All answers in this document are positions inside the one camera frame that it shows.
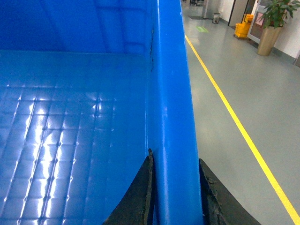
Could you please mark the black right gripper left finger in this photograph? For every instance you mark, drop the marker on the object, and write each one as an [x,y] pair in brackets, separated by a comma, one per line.
[137,205]

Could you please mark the grey trash can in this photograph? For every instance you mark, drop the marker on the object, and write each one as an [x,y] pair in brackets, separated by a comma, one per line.
[216,18]

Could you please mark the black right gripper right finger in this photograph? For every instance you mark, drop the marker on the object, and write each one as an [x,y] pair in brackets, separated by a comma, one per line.
[219,206]

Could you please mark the large blue plastic crate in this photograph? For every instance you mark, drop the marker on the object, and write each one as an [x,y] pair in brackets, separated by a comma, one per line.
[88,90]

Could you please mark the gold planter with plant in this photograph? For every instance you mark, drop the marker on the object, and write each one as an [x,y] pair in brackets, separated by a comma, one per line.
[274,18]

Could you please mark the yellow mop bucket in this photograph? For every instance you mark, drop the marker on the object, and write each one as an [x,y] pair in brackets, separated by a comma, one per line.
[242,29]

